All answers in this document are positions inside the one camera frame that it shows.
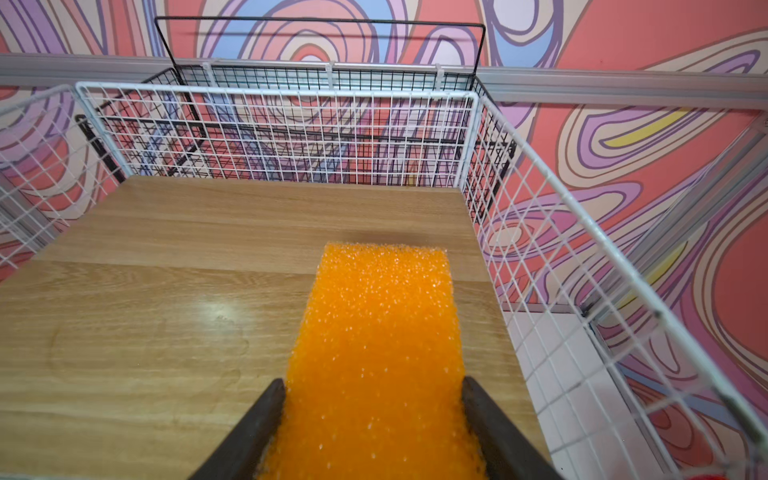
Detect black wire basket back wall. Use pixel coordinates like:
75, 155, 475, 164
75, 15, 518, 223

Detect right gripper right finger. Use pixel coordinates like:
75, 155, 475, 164
461, 376, 562, 480

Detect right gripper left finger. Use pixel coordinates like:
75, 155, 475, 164
189, 378, 286, 480

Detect orange sponge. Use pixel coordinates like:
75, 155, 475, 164
258, 243, 486, 479

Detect white wire wooden shelf rack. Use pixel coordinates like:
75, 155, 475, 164
1, 85, 767, 479

